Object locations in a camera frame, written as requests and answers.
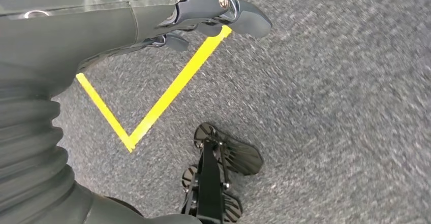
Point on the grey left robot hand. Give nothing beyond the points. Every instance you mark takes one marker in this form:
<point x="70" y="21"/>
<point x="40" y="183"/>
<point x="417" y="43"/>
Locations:
<point x="84" y="30"/>

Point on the yellow floor tape square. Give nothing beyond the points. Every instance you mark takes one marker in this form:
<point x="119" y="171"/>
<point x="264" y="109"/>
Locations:
<point x="168" y="94"/>

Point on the ribbed grey left arm sleeve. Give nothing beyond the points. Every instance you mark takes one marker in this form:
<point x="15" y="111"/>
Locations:
<point x="30" y="148"/>

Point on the black robot leg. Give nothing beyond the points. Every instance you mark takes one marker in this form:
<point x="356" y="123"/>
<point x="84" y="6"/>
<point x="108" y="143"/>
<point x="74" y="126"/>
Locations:
<point x="210" y="182"/>

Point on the black ribbed robot foot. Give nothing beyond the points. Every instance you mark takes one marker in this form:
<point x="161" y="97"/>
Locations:
<point x="234" y="209"/>
<point x="242" y="158"/>

